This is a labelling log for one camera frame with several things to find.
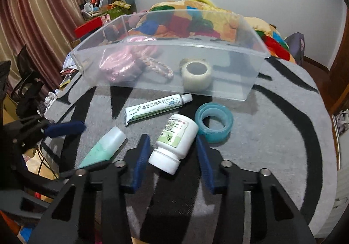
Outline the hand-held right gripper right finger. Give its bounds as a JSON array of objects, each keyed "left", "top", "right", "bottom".
[{"left": 196, "top": 135, "right": 318, "bottom": 244}]

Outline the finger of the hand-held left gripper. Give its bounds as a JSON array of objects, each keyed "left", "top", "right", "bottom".
[
  {"left": 12, "top": 116, "right": 87, "bottom": 149},
  {"left": 58, "top": 161, "right": 110, "bottom": 179}
]

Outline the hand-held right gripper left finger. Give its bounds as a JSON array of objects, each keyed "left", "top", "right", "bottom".
[{"left": 29, "top": 134, "right": 152, "bottom": 244}]

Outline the green and white squeeze tube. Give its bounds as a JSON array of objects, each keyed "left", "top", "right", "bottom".
[{"left": 78, "top": 127, "right": 128, "bottom": 170}]

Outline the white medicine bottle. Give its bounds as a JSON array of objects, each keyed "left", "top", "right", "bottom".
[{"left": 148, "top": 114, "right": 199, "bottom": 175}]

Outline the clear plastic storage box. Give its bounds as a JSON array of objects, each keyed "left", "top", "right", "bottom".
[{"left": 69, "top": 9, "right": 271, "bottom": 102}]

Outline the pill blister pack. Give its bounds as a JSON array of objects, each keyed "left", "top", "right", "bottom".
[{"left": 37, "top": 91, "right": 58, "bottom": 117}]

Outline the blue tape roll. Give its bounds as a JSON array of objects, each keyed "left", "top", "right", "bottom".
[{"left": 195, "top": 103, "right": 234, "bottom": 143}]

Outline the white ointment tube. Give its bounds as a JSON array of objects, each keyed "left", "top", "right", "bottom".
[{"left": 125, "top": 93, "right": 193, "bottom": 127}]

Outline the pile of papers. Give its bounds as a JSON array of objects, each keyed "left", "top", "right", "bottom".
[{"left": 59, "top": 54, "right": 83, "bottom": 89}]

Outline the black chair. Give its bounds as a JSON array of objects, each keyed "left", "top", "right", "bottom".
[{"left": 10, "top": 44, "right": 45, "bottom": 117}]

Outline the clear tape roll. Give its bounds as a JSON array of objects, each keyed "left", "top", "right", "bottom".
[{"left": 181, "top": 60, "right": 212, "bottom": 89}]

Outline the red flat box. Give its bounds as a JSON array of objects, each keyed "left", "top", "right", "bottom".
[{"left": 74, "top": 17, "right": 103, "bottom": 39}]

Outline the brown striped curtain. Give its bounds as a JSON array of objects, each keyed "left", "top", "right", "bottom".
[{"left": 0, "top": 0, "right": 88, "bottom": 93}]

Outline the colourful patchwork blanket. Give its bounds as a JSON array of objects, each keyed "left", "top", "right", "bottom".
[{"left": 128, "top": 0, "right": 297, "bottom": 64}]

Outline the purple bag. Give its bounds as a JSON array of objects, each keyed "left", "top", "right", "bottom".
[{"left": 284, "top": 32, "right": 305, "bottom": 67}]

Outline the pink braided rope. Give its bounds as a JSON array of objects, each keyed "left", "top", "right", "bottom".
[{"left": 99, "top": 36, "right": 174, "bottom": 82}]

